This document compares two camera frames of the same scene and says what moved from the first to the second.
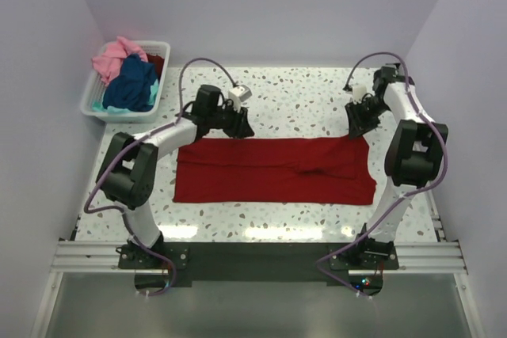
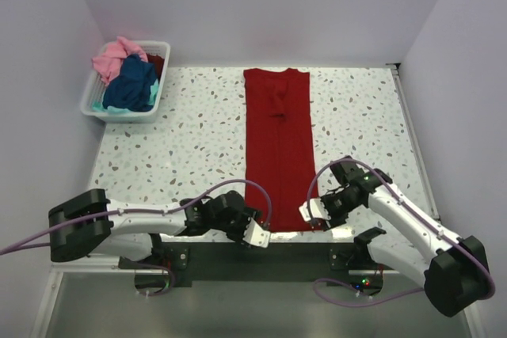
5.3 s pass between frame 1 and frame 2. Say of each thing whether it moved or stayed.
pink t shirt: stayed
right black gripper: moved
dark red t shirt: stayed
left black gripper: moved
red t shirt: moved
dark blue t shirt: stayed
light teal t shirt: stayed
